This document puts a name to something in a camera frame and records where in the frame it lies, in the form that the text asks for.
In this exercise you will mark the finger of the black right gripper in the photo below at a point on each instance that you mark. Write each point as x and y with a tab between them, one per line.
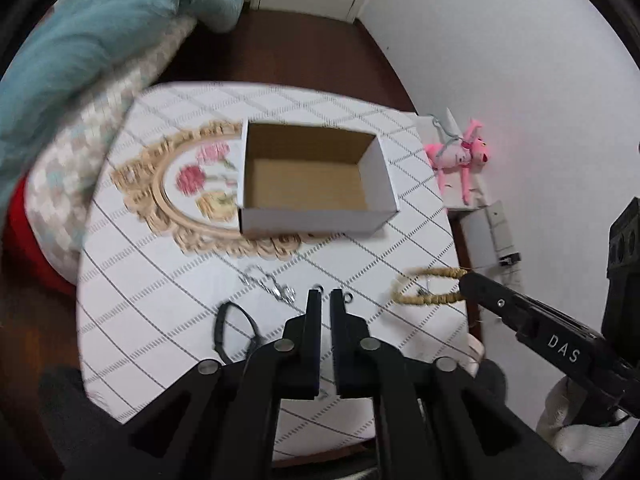
548	332

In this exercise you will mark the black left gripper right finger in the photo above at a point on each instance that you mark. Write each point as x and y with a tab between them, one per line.
362	364

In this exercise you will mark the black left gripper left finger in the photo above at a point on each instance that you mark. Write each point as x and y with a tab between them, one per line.
289	367

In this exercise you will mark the black wristband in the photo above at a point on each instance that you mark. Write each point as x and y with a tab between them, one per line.
254	338

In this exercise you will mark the white cardboard box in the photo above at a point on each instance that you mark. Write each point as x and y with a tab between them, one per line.
305	179

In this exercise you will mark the white checked tablecloth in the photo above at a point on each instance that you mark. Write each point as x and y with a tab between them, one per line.
146	303

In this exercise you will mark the pink panther plush toy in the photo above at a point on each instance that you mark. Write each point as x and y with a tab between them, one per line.
458	154

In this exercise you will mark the checked bed sheet mattress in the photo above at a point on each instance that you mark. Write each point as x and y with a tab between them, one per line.
60	186

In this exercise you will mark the red blanket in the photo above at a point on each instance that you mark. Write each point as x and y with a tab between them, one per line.
19	240

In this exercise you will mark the teal duvet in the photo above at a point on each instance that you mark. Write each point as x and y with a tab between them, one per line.
80	41

